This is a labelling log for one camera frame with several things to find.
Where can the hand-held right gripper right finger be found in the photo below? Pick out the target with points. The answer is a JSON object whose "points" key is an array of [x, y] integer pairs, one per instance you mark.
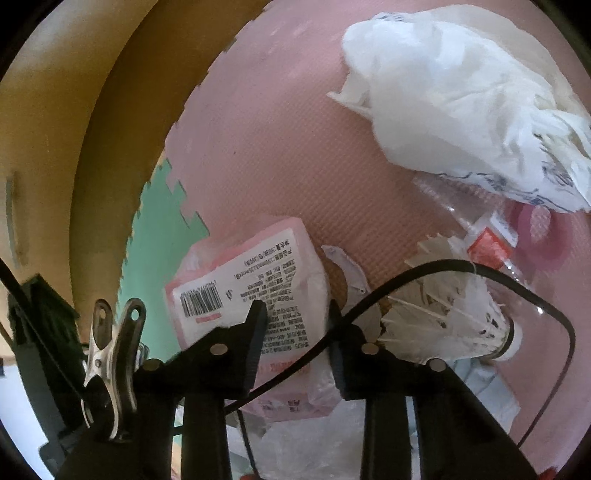
{"points": [[339, 364]]}

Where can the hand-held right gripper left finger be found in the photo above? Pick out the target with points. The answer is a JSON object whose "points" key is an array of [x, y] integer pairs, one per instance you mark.
{"points": [[251, 350]]}

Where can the pink tissue pack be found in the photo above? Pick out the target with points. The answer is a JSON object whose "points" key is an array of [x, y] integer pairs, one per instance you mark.
{"points": [[258, 267]]}

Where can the white feather shuttlecock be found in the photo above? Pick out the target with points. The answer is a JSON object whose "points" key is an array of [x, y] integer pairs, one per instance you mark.
{"points": [[452, 318]]}

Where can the clear plastic bag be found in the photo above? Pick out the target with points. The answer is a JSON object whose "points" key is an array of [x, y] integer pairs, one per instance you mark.
{"points": [[314, 438]]}

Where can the metal spring clamp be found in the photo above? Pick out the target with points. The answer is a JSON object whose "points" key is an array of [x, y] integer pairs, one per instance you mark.
{"points": [[111, 369]]}

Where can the white curved plastic piece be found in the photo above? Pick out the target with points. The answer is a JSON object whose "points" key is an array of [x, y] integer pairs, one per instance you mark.
{"points": [[351, 272]]}

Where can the clear bottle with red label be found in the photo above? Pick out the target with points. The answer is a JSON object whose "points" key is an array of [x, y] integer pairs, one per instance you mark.
{"points": [[489, 244]]}

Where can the light wooden cabinet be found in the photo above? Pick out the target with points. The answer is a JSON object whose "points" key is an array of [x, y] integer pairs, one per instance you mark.
{"points": [[69, 115]]}

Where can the pink foam mat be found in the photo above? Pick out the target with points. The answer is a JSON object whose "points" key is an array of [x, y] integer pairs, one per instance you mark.
{"points": [[277, 138]]}

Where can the crumpled white plastic bag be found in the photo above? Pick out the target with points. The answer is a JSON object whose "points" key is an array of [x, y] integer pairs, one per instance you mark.
{"points": [[452, 92]]}

